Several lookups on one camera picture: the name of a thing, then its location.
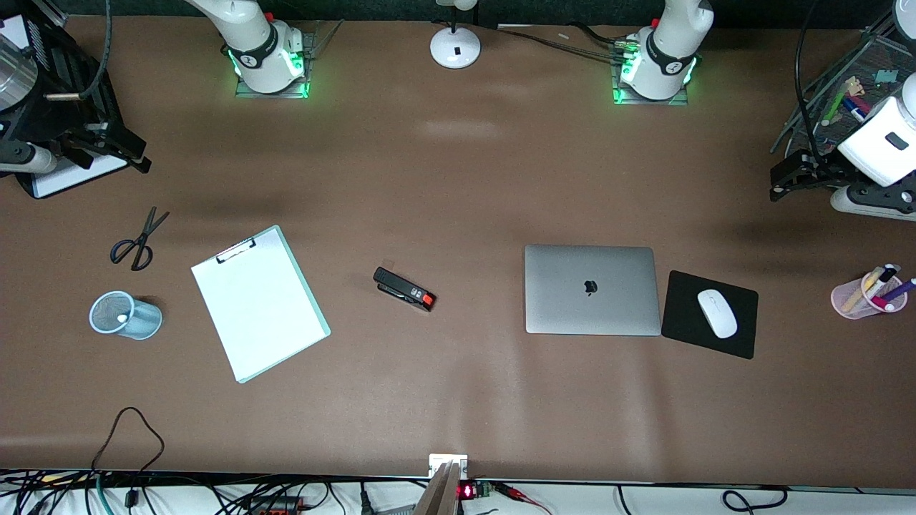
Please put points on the teal sticky note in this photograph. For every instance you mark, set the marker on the teal sticky note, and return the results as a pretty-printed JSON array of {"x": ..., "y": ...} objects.
[{"x": 885, "y": 76}]

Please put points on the black scissors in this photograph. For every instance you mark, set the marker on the black scissors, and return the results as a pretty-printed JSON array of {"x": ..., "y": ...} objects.
[{"x": 139, "y": 247}]

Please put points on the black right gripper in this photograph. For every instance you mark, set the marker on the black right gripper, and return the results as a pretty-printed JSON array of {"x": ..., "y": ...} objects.
[{"x": 71, "y": 107}]

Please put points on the green lit arm base plate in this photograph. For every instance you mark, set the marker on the green lit arm base plate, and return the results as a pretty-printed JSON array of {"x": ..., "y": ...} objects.
[
  {"x": 247, "y": 89},
  {"x": 622, "y": 96}
]

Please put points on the green pen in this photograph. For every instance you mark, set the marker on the green pen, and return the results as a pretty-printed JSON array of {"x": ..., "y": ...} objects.
[{"x": 834, "y": 107}]

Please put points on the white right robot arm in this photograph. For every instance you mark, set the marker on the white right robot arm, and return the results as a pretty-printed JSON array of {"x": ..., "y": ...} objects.
[{"x": 261, "y": 50}]

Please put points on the circuit board with red display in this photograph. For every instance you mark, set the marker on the circuit board with red display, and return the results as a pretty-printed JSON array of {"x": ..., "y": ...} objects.
[{"x": 476, "y": 491}]

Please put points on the black letter tray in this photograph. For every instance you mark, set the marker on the black letter tray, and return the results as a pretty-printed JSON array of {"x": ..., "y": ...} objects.
[{"x": 86, "y": 79}]

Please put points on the light blue mesh cup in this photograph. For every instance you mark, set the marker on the light blue mesh cup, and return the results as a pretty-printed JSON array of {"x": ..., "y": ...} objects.
[{"x": 143, "y": 322}]

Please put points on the white computer mouse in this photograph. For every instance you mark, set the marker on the white computer mouse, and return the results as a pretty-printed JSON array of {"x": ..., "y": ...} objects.
[{"x": 718, "y": 313}]

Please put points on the white paper stack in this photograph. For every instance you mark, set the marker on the white paper stack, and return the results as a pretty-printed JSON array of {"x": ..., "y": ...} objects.
[{"x": 71, "y": 179}]

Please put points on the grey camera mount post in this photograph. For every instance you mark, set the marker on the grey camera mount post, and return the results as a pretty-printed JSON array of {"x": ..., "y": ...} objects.
[{"x": 438, "y": 493}]

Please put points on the white paper sheet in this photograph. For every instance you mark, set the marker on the white paper sheet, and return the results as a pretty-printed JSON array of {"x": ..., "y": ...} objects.
[{"x": 265, "y": 315}]

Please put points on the white marker with black cap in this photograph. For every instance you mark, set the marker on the white marker with black cap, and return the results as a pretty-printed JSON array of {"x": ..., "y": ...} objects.
[{"x": 887, "y": 273}]

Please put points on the white lamp base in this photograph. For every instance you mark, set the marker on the white lamp base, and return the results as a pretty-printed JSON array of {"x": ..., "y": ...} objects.
[{"x": 455, "y": 46}]

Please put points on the red pen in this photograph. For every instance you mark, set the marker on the red pen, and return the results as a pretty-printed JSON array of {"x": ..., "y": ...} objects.
[{"x": 882, "y": 304}]

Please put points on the black mouse pad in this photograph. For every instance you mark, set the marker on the black mouse pad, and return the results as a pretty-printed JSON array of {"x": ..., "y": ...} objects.
[{"x": 687, "y": 322}]

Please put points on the black stapler with red end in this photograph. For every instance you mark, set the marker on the black stapler with red end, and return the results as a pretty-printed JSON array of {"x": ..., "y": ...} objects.
[{"x": 401, "y": 288}]

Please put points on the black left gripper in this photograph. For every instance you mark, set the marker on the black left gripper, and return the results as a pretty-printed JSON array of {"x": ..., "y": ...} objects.
[{"x": 817, "y": 164}]

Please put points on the teal clipboard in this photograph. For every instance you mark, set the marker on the teal clipboard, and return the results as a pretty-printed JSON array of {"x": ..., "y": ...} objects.
[{"x": 318, "y": 315}]

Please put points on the purple marker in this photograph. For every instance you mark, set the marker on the purple marker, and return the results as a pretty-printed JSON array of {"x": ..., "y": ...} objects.
[{"x": 900, "y": 290}]

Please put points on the silver laptop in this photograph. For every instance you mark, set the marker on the silver laptop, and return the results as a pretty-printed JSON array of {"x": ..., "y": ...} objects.
[{"x": 565, "y": 300}]

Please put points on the dark blue marker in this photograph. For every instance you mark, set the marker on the dark blue marker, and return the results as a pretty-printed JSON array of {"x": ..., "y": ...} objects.
[{"x": 854, "y": 109}]

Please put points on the pink mesh pen cup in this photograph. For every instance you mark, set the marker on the pink mesh pen cup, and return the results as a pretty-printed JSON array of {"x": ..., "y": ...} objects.
[{"x": 844, "y": 297}]

